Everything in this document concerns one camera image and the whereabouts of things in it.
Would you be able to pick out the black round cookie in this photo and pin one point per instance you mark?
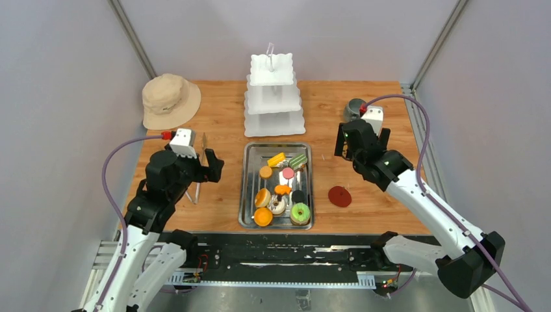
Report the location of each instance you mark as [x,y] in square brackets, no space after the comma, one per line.
[298,196]

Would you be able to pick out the orange fish cookie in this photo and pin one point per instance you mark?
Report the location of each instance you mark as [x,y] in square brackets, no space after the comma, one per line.
[282,190]

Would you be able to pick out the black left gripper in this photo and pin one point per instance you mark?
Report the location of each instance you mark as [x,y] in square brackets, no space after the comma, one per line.
[212,173]

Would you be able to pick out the white chocolate drizzle donut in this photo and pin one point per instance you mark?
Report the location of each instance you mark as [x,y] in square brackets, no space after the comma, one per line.
[277,206]

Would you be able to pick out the green glazed donut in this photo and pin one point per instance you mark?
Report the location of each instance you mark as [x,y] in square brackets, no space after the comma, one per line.
[300,214]

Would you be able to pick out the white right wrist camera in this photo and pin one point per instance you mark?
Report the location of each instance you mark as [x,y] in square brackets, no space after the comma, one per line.
[374,116]

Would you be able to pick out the yellow cake slice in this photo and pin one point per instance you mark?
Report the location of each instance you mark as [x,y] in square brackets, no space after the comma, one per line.
[276,160]

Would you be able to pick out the beige bucket hat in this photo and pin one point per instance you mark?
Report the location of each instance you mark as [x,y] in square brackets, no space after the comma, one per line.
[169,101]

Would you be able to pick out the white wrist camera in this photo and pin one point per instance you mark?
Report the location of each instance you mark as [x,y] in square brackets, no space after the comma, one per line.
[182,143]
[374,116]

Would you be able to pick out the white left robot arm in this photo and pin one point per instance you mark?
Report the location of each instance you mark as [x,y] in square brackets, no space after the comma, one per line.
[125,286]

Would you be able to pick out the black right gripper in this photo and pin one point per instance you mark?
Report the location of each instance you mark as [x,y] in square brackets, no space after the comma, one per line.
[383,139]

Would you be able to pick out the white three-tier dessert stand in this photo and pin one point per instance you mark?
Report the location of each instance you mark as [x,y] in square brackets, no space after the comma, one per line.
[272,105]

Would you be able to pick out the metal tray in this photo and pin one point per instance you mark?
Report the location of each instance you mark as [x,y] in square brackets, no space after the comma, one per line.
[256,155]

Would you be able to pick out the pink macaron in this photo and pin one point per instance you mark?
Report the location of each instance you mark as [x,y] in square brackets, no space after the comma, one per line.
[288,173]

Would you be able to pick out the orange glazed donut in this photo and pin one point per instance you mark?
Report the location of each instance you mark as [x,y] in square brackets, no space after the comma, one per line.
[262,198]

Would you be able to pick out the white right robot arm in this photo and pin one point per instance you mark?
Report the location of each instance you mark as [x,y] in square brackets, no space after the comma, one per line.
[465,257]

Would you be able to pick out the red round coaster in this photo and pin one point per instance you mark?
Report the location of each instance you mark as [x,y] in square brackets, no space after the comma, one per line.
[339,196]

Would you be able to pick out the grey metal mug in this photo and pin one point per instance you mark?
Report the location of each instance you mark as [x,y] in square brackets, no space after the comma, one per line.
[352,109]

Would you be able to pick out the tan round biscuit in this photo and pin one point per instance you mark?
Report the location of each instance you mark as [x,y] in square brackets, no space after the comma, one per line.
[266,172]

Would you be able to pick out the green striped cake slice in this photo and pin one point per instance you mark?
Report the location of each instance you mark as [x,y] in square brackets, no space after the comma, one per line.
[297,161]

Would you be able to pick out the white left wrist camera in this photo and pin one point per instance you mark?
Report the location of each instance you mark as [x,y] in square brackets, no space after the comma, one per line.
[182,143]

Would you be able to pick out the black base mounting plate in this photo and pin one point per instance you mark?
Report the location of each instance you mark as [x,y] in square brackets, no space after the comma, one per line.
[286,258]

